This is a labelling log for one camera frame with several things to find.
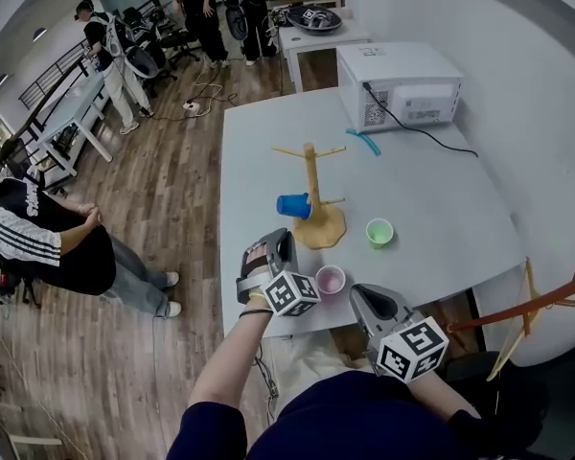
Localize black round dish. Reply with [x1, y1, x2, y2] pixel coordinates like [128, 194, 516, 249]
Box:
[286, 5, 344, 35]
[224, 5, 249, 42]

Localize person's navy shirt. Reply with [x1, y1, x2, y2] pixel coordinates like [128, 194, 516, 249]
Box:
[165, 370, 483, 460]

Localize person's beige trousers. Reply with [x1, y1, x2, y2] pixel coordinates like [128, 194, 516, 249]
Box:
[272, 335, 380, 411]

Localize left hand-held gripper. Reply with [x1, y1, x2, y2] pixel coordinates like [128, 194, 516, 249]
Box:
[236, 227, 322, 318]

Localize person's left hand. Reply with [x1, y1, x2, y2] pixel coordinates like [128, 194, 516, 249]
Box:
[243, 244, 272, 277]

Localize long white desk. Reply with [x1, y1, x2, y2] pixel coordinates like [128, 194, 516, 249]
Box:
[33, 72, 114, 177]

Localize black metal railing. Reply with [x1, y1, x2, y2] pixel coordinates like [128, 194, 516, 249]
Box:
[17, 38, 92, 112]

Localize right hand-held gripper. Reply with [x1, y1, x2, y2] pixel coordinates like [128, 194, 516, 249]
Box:
[348, 283, 450, 383]

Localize brown coat rack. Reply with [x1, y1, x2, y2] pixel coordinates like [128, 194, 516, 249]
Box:
[448, 244, 575, 337]

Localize green plastic cup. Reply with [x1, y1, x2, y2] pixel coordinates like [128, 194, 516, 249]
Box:
[365, 218, 395, 250]

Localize black power cable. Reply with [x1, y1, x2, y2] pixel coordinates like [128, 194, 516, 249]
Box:
[361, 80, 480, 158]

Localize black office chair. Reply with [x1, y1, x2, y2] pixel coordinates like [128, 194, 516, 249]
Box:
[445, 350, 575, 460]

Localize person's right forearm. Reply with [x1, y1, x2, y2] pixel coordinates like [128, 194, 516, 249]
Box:
[404, 369, 481, 422]

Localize small white table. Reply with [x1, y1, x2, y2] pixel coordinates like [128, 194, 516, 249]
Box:
[277, 14, 373, 94]

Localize wooden cup tree stand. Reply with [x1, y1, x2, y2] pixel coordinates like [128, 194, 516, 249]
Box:
[271, 142, 349, 251]

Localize red plastic cup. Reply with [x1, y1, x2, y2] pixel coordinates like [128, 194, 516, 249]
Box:
[314, 264, 347, 296]

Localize grey round dish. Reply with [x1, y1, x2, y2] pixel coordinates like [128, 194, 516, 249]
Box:
[124, 47, 161, 80]

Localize white microwave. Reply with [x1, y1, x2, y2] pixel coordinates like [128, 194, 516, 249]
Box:
[335, 41, 465, 134]

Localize teal plastic strip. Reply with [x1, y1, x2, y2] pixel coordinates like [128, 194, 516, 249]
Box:
[345, 127, 382, 157]

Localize person's left forearm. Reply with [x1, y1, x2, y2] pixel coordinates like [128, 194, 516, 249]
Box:
[187, 304, 274, 409]

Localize blue plastic cup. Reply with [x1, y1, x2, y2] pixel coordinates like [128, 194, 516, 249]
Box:
[275, 192, 313, 221]

